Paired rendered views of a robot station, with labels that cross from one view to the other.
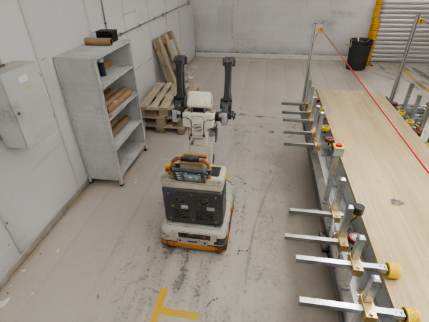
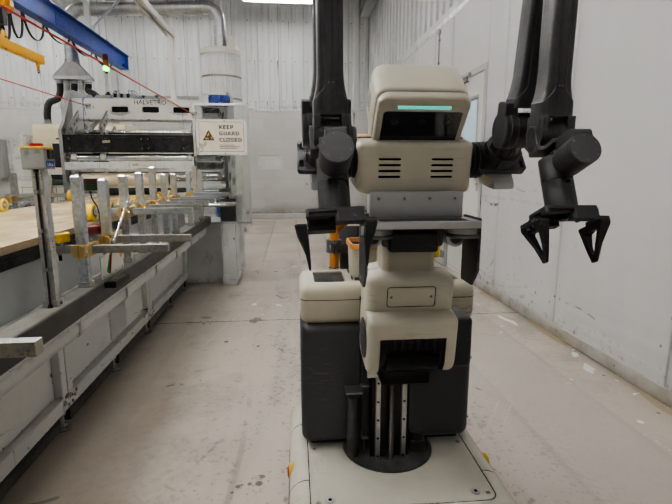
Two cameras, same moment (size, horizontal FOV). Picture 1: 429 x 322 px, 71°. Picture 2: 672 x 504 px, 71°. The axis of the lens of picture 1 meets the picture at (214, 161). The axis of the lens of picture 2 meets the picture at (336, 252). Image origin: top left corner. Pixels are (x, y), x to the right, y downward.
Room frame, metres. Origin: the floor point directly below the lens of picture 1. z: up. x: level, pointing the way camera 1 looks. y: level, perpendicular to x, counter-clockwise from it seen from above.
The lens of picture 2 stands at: (3.53, -0.36, 1.15)
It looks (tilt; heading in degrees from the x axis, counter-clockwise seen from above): 10 degrees down; 165
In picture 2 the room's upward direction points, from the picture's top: straight up
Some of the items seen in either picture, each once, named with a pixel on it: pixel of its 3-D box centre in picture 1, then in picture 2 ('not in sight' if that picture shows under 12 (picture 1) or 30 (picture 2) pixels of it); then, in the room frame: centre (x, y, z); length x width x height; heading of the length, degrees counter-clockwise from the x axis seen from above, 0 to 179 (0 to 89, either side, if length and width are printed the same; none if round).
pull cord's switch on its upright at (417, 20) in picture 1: (404, 64); not in sight; (3.66, -2.31, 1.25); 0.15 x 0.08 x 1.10; 170
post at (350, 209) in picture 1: (341, 234); (107, 234); (1.32, -0.79, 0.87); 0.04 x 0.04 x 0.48; 80
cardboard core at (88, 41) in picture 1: (98, 41); not in sight; (3.56, 1.28, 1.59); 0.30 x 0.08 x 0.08; 80
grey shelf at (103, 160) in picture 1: (109, 112); not in sight; (3.45, 1.29, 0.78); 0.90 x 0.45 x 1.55; 170
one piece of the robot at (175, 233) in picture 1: (194, 236); not in sight; (1.93, 0.19, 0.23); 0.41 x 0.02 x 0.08; 80
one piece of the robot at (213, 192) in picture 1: (195, 188); (383, 343); (2.16, 0.17, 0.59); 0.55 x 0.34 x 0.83; 80
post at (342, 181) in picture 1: (335, 206); (82, 238); (1.57, -0.83, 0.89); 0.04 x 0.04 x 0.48; 80
